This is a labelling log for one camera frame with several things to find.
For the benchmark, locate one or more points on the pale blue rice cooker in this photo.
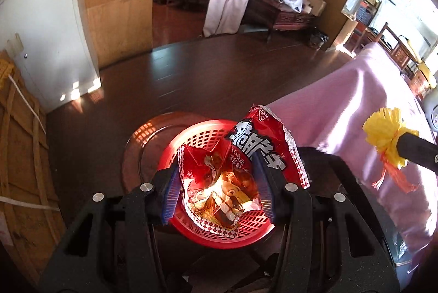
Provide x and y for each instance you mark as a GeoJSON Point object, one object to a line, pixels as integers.
{"type": "Point", "coordinates": [433, 111]}

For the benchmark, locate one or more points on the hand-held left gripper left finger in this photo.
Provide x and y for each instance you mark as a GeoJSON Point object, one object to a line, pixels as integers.
{"type": "Point", "coordinates": [171, 197]}

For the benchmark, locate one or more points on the purple printed tablecloth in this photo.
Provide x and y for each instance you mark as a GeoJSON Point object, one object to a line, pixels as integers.
{"type": "Point", "coordinates": [342, 108]}

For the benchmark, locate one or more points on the shelf with boxes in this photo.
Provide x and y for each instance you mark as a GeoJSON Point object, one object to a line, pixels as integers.
{"type": "Point", "coordinates": [366, 10]}

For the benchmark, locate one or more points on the black plastic bag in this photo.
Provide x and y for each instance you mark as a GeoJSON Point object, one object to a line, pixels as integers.
{"type": "Point", "coordinates": [317, 38]}

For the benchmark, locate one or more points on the yellow frilly wrapper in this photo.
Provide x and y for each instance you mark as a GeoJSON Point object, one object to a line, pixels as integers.
{"type": "Point", "coordinates": [383, 128]}

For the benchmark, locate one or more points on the carved wooden chair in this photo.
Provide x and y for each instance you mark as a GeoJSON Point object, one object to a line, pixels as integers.
{"type": "Point", "coordinates": [390, 38]}

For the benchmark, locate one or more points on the red plastic basket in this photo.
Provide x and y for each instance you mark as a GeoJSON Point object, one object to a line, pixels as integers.
{"type": "Point", "coordinates": [205, 135]}

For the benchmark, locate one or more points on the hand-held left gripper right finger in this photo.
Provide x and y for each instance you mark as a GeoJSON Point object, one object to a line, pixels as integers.
{"type": "Point", "coordinates": [265, 193]}

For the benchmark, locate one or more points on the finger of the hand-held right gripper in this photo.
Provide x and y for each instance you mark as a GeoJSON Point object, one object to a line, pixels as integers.
{"type": "Point", "coordinates": [421, 152]}

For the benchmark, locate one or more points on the dark wooden chest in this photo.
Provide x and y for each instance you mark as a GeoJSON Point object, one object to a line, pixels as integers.
{"type": "Point", "coordinates": [284, 19]}

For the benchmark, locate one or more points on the cardboard box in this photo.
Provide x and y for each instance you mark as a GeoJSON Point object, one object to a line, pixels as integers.
{"type": "Point", "coordinates": [316, 3]}

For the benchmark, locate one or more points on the wooden crate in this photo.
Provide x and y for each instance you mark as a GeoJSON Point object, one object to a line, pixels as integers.
{"type": "Point", "coordinates": [24, 159]}

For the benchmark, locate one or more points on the round wooden stool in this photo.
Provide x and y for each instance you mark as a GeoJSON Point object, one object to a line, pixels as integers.
{"type": "Point", "coordinates": [140, 156]}

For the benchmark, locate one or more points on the red snack bag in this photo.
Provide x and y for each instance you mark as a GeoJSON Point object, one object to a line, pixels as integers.
{"type": "Point", "coordinates": [260, 142]}

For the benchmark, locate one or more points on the white cabinet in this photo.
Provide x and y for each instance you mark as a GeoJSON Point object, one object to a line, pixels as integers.
{"type": "Point", "coordinates": [51, 22]}

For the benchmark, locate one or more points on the orange wooden door panel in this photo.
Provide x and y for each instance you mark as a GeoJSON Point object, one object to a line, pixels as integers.
{"type": "Point", "coordinates": [116, 5]}

